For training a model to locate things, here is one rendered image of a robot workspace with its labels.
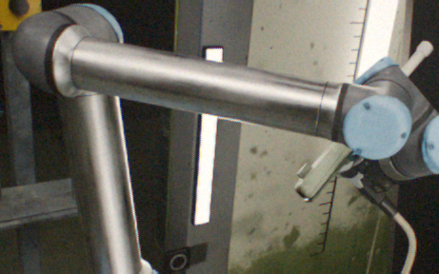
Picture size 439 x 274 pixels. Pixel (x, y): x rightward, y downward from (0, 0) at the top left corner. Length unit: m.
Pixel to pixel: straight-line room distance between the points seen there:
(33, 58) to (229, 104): 0.31
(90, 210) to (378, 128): 0.63
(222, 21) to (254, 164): 0.54
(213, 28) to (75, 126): 0.77
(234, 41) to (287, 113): 1.04
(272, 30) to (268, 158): 0.47
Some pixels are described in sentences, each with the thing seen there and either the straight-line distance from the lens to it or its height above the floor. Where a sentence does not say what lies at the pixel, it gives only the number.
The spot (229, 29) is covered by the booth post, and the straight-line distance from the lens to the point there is 1.82.
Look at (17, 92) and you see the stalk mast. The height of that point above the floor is 1.10.
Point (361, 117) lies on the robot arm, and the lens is 0.79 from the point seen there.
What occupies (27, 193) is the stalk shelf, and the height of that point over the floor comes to 0.79.
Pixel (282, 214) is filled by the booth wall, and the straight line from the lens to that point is 2.25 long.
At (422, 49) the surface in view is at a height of 1.43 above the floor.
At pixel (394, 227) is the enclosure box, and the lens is 1.84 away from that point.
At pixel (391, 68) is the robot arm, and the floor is 1.48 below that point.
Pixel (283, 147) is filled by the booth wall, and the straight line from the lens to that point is 2.10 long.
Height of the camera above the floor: 1.70
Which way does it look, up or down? 24 degrees down
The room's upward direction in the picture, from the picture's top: 8 degrees clockwise
